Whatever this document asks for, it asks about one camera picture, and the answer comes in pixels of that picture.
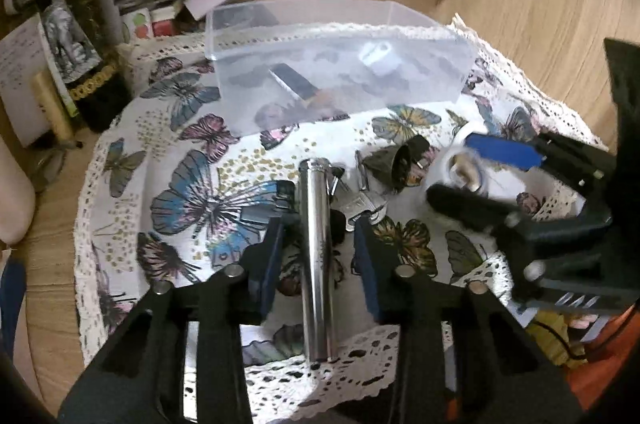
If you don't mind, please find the white tape roll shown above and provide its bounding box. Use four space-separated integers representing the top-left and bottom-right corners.
431 146 488 194

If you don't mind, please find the silver metal tube flashlight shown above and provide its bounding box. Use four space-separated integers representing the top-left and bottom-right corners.
298 158 336 364

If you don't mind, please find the white travel plug adapter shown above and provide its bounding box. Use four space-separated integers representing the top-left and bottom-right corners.
358 42 402 77

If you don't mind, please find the black gold lighter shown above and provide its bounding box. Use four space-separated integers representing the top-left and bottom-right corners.
269 63 332 106

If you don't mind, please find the dark small bell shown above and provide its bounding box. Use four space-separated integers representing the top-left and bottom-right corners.
362 135 431 192

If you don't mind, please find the butterfly print lace cloth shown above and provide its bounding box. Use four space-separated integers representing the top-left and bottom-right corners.
74 19 596 423

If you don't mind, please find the cream pillar candle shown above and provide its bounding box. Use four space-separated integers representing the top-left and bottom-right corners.
0 140 36 246

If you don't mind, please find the clear plastic storage box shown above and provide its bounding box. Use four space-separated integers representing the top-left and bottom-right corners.
205 0 477 136

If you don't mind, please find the yellow wooden stick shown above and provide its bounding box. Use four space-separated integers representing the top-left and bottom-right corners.
32 70 76 148

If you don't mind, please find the dark wine bottle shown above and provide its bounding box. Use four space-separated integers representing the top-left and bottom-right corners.
36 0 131 132

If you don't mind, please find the white handwritten note paper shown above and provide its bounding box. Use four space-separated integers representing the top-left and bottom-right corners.
0 14 50 148

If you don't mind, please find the stack of small boxes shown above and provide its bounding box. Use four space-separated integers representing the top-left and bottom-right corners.
114 0 183 43

